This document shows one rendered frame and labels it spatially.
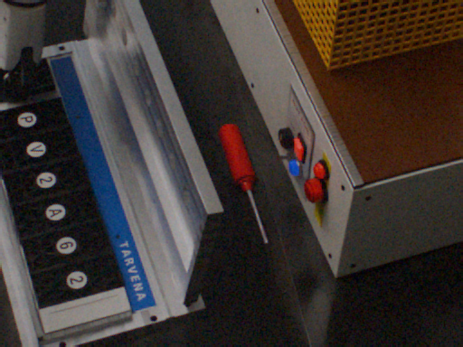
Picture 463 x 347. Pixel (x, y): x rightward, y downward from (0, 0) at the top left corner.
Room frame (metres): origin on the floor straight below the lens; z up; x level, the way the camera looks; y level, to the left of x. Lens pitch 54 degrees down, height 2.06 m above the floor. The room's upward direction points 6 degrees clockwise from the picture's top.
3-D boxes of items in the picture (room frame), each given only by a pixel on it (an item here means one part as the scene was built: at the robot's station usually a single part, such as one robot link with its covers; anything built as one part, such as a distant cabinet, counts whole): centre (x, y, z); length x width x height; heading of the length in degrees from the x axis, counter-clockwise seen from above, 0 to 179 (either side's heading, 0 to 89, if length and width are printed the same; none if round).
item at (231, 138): (0.81, 0.05, 0.91); 0.18 x 0.03 x 0.03; 22
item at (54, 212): (0.73, 0.27, 0.93); 0.10 x 0.05 x 0.01; 115
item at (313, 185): (0.75, -0.04, 1.01); 0.03 x 0.02 x 0.03; 26
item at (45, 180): (0.77, 0.29, 0.93); 0.10 x 0.05 x 0.01; 115
